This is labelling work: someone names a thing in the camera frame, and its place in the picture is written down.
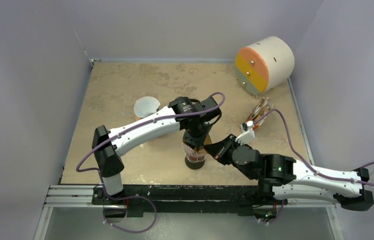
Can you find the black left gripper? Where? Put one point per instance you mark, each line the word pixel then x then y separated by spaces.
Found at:
pixel 199 142

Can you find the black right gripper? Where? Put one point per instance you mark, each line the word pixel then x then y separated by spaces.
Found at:
pixel 224 149

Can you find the brown paper coffee filter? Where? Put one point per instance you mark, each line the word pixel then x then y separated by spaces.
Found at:
pixel 198 151

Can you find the white paper coffee filter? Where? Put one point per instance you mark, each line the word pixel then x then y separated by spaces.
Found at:
pixel 146 106

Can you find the red and black pitcher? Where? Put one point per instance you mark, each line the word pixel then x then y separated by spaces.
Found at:
pixel 194 165

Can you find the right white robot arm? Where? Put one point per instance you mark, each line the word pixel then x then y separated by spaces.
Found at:
pixel 282 177

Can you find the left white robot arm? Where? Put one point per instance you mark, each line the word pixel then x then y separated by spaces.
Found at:
pixel 109 145

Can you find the orange coffee filter holder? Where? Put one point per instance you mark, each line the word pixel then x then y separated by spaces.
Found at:
pixel 259 111

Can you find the round cream drawer cabinet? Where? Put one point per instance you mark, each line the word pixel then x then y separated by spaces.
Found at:
pixel 263 65

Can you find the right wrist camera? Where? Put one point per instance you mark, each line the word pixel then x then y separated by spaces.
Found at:
pixel 247 132

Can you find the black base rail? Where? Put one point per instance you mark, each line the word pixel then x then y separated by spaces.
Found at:
pixel 243 200

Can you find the aluminium frame rail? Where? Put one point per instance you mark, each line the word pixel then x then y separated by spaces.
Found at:
pixel 69 196

